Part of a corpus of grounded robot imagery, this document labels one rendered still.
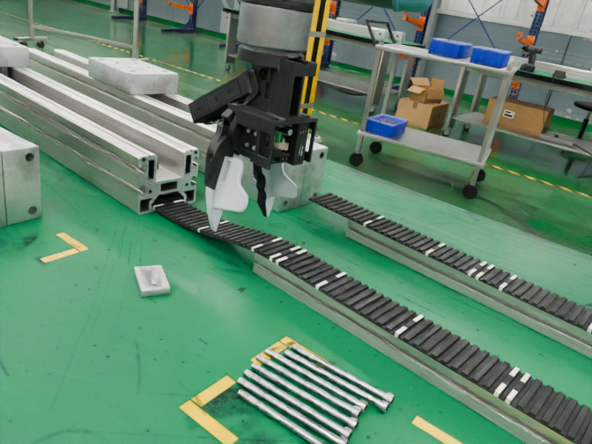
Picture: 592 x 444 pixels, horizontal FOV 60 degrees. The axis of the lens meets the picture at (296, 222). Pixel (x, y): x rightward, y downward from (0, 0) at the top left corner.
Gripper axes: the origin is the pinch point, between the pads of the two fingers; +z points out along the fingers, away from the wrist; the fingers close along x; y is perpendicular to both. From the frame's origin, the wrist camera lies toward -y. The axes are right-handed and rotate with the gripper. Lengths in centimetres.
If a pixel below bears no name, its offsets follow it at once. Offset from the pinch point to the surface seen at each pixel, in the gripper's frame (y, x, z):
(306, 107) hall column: -216, 276, 54
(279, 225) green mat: -2.4, 11.2, 5.3
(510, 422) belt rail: 37.0, -1.6, 4.3
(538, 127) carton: -99, 483, 53
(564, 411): 40.1, 0.4, 1.9
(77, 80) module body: -70, 15, -1
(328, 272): 14.2, 1.0, 1.8
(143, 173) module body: -15.2, -3.8, -0.7
